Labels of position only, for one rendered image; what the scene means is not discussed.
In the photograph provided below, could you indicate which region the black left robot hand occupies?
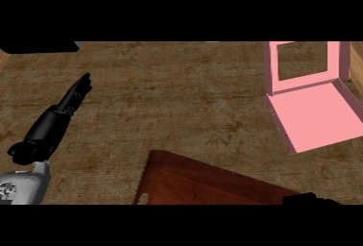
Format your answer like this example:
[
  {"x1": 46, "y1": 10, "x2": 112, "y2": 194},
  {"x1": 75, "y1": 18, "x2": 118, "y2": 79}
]
[{"x1": 6, "y1": 72, "x2": 93, "y2": 166}]

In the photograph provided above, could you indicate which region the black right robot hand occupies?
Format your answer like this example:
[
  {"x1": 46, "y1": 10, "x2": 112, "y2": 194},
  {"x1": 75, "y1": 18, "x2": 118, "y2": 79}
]
[{"x1": 281, "y1": 191, "x2": 342, "y2": 206}]

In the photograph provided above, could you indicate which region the reddish brown wooden tray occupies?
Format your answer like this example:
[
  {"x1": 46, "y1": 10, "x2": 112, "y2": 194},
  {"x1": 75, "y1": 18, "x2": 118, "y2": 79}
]
[{"x1": 131, "y1": 149, "x2": 303, "y2": 206}]

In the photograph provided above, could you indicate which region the pink open cardboard box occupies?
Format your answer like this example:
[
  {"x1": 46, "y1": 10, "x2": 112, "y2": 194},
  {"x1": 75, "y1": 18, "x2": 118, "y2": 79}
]
[{"x1": 263, "y1": 41, "x2": 363, "y2": 156}]

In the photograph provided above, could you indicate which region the black appliance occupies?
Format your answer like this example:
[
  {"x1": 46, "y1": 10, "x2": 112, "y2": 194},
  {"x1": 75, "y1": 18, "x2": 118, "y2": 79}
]
[{"x1": 0, "y1": 41, "x2": 81, "y2": 55}]

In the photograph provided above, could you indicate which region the pale wooden panel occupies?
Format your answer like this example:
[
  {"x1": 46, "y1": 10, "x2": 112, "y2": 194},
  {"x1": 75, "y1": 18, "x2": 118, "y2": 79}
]
[{"x1": 348, "y1": 41, "x2": 363, "y2": 91}]

